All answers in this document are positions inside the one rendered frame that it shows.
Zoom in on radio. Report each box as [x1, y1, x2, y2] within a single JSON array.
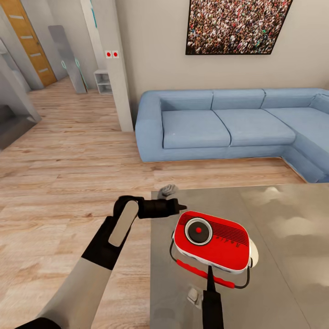
[[170, 211, 253, 289]]

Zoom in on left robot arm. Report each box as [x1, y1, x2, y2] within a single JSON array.
[[16, 184, 187, 329]]

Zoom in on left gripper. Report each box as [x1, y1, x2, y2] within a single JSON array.
[[152, 198, 187, 218]]

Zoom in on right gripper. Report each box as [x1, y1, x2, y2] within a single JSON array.
[[202, 265, 224, 329]]

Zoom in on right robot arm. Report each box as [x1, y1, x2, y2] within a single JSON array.
[[187, 265, 224, 329]]

